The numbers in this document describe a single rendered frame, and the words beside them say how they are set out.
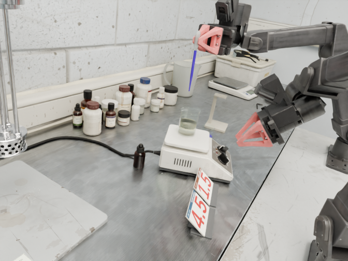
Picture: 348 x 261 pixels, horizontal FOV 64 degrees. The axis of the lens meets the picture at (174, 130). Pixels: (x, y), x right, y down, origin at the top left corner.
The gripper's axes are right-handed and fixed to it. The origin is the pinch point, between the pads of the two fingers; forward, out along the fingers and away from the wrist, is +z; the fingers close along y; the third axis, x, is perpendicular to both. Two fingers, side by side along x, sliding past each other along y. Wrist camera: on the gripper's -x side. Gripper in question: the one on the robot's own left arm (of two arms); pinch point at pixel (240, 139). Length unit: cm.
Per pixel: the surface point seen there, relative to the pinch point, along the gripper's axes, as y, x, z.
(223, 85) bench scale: -89, 9, 6
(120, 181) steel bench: 9.0, -7.8, 29.0
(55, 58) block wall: -18, -43, 39
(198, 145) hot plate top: -0.9, -3.0, 10.2
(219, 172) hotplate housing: 1.1, 5.4, 8.7
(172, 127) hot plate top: -9.1, -8.4, 16.4
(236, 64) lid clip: -110, 7, -5
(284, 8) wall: -142, -4, -47
